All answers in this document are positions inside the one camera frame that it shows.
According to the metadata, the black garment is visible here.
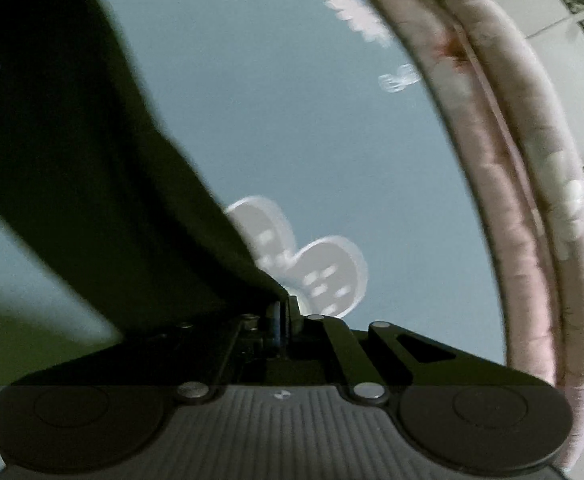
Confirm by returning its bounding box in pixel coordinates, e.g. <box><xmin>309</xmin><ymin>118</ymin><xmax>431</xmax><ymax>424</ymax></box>
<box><xmin>0</xmin><ymin>0</ymin><xmax>293</xmax><ymax>351</ymax></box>

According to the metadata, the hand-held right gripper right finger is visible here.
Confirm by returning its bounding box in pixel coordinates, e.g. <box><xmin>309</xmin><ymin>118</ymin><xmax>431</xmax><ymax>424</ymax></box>
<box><xmin>281</xmin><ymin>295</ymin><xmax>479</xmax><ymax>407</ymax></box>

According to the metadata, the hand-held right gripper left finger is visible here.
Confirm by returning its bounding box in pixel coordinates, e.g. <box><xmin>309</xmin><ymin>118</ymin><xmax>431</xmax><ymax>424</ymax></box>
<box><xmin>87</xmin><ymin>302</ymin><xmax>281</xmax><ymax>405</ymax></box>

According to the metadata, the folded pink quilt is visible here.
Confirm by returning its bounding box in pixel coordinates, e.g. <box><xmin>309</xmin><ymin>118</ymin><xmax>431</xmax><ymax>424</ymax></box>
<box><xmin>342</xmin><ymin>0</ymin><xmax>584</xmax><ymax>476</ymax></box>

